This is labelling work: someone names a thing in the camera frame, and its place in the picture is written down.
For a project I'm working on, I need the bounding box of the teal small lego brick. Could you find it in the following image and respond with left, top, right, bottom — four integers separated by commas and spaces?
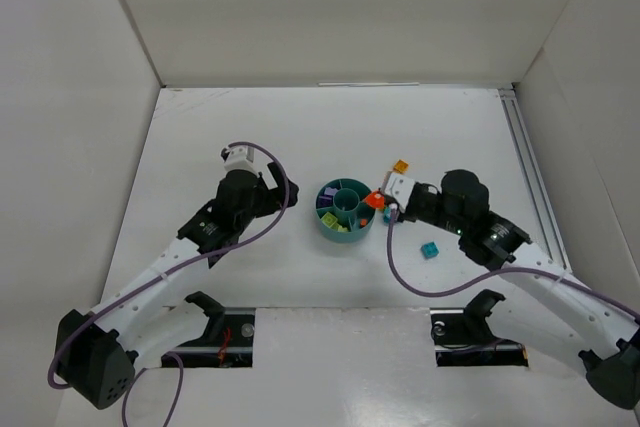
420, 242, 439, 259

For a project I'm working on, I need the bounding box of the amber transparent lego brick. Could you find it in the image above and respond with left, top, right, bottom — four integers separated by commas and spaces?
393, 160, 409, 174

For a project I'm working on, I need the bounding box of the dark purple lego brick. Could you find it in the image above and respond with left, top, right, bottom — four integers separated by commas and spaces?
316, 195, 333, 208

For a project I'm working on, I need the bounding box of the orange round lego piece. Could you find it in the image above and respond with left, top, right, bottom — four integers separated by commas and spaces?
363, 190, 386, 210

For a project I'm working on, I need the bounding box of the lime green lego brick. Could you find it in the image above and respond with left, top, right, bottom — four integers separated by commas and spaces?
321, 212, 338, 228

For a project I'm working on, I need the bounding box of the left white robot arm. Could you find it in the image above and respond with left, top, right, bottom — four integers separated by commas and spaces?
48, 161, 299, 410

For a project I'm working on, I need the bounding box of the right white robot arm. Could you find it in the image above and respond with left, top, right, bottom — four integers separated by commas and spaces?
381, 169, 639, 410

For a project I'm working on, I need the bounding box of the teal round divided container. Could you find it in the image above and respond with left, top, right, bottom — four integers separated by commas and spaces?
315, 178, 376, 244

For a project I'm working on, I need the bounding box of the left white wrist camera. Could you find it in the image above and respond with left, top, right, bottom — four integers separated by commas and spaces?
221, 145, 256, 174

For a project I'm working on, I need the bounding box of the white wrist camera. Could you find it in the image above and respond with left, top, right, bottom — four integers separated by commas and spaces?
221, 145, 256, 174
380, 171, 416, 212

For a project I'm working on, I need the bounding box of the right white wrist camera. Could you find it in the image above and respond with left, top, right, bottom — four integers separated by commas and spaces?
380, 171, 416, 212

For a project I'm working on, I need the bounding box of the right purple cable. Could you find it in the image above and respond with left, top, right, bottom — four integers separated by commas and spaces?
387, 206, 640, 323

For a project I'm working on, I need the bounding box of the purple cable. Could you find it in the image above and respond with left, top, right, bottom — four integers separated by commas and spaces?
387, 206, 640, 323
48, 141, 291, 427

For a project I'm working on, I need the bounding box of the aluminium rail right edge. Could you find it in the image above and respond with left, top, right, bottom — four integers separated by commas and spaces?
498, 88, 573, 272

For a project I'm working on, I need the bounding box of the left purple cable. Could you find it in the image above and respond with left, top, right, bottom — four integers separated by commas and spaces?
48, 141, 291, 427

